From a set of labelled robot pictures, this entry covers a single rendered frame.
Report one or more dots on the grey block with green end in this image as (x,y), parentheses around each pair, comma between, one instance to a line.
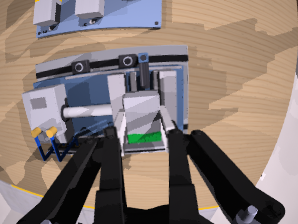
(142,111)

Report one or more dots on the grey block with red end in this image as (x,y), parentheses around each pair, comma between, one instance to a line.
(86,9)

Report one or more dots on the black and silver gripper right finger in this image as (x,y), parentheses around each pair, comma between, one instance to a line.
(230,187)

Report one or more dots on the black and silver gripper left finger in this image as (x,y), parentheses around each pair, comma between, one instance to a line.
(64,200)

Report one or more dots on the grey block with yellow end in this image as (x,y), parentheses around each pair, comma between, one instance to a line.
(47,12)

